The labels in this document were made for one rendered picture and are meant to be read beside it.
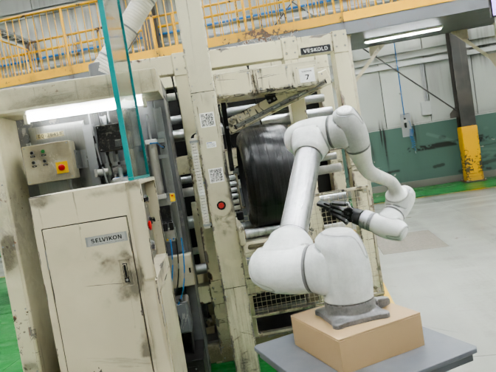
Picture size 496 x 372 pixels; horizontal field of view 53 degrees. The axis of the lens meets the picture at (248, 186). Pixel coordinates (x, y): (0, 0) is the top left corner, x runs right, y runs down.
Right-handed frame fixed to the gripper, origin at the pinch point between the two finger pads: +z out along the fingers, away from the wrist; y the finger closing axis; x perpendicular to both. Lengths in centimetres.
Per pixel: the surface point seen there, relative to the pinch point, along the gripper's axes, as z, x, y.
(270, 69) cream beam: 64, 47, -43
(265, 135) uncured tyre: 36.0, 3.4, -27.6
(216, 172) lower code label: 55, -16, -10
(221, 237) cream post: 44, -29, 19
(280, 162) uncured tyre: 22.1, -3.5, -19.7
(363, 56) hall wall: 401, 834, 250
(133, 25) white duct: 127, 7, -72
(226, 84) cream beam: 79, 26, -39
